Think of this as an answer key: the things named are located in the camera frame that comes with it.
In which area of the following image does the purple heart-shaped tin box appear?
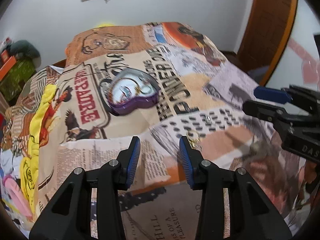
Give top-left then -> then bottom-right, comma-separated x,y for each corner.
106,68 -> 161,115

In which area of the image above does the white sliding wardrobe door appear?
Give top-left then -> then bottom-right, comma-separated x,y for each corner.
266,0 -> 319,91

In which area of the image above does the pink plush toy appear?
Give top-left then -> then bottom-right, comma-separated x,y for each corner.
3,176 -> 33,218

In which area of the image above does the yellow cloth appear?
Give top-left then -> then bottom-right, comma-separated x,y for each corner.
20,84 -> 57,214

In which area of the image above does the brown wooden door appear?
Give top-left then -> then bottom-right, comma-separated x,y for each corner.
237,0 -> 298,86

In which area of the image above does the striped patchwork quilt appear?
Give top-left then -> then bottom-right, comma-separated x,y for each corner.
1,66 -> 60,157

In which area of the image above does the printed newspaper-pattern blanket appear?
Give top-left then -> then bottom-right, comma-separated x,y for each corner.
34,22 -> 304,239

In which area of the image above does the green patterned cloth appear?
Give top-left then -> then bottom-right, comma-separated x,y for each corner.
1,58 -> 36,102

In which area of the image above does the orange box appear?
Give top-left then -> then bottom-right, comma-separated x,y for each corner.
0,56 -> 17,81

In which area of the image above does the grey plush pillow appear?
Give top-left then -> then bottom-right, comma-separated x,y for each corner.
9,40 -> 41,68

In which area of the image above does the yellow round object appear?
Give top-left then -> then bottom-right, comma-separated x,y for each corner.
96,23 -> 115,28

